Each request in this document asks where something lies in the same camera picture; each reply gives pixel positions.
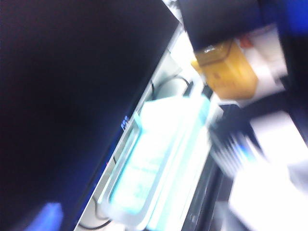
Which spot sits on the yellow tin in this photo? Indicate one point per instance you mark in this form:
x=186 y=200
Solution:
x=231 y=72

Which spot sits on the black AOC monitor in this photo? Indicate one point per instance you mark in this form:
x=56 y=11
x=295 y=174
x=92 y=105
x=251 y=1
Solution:
x=60 y=96

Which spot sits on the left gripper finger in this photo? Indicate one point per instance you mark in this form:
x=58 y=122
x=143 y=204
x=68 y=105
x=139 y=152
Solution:
x=45 y=216

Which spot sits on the white cardboard box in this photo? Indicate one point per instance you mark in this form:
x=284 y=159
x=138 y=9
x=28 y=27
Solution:
x=269 y=60

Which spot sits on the teal book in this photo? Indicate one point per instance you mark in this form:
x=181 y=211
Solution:
x=139 y=168

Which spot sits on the silver monitor stand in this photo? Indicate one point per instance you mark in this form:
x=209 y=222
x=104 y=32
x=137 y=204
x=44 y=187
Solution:
x=103 y=199

